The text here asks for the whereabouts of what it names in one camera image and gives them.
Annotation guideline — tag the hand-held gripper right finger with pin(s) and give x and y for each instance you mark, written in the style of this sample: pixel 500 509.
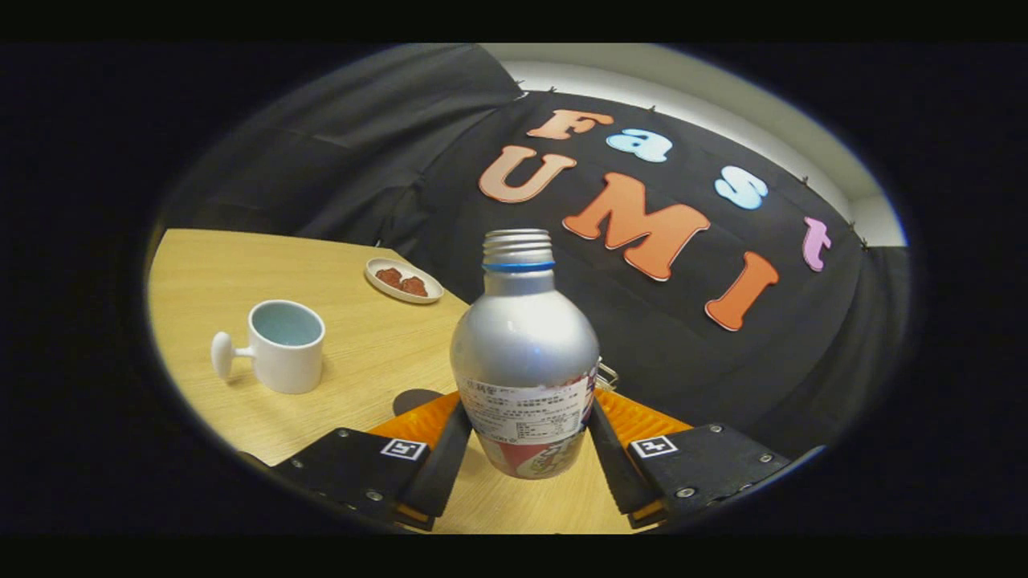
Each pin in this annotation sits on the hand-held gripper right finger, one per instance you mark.
pixel 614 466

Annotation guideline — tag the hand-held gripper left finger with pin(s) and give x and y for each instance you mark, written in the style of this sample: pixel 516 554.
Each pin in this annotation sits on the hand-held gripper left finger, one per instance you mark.
pixel 446 466

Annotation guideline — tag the dark round coaster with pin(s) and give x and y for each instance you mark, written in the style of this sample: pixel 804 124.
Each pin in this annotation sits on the dark round coaster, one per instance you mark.
pixel 414 399

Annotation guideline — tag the silver juice bottle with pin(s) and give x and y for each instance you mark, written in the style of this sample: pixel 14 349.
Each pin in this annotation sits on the silver juice bottle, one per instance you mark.
pixel 522 345

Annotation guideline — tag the white cup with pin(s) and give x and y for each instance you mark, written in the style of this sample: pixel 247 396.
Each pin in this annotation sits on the white cup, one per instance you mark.
pixel 285 365

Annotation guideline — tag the brown meat piece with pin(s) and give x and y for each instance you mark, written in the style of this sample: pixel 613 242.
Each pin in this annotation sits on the brown meat piece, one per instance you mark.
pixel 414 286
pixel 389 277

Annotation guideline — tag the white round plate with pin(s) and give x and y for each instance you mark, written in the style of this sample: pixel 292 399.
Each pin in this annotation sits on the white round plate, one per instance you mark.
pixel 381 285

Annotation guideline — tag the wooden table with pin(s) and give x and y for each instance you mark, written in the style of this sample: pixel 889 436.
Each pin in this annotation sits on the wooden table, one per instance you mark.
pixel 241 265

